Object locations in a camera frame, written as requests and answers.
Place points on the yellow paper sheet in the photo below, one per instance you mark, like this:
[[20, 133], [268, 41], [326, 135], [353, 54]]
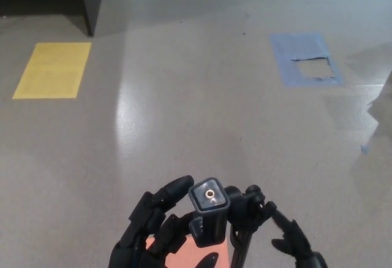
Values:
[[52, 71]]

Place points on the orange paper sheet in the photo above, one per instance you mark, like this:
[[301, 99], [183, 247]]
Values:
[[191, 252]]

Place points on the black tripod phone stand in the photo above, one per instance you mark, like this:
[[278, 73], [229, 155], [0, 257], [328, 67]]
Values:
[[211, 219]]

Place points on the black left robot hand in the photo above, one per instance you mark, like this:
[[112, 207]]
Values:
[[144, 228]]

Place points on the torn blue paper sheet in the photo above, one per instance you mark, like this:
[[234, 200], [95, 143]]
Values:
[[294, 47]]

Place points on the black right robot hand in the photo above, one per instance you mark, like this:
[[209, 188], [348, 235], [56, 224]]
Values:
[[298, 240]]

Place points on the small blue tape scrap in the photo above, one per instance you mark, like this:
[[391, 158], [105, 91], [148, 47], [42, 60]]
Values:
[[364, 149]]

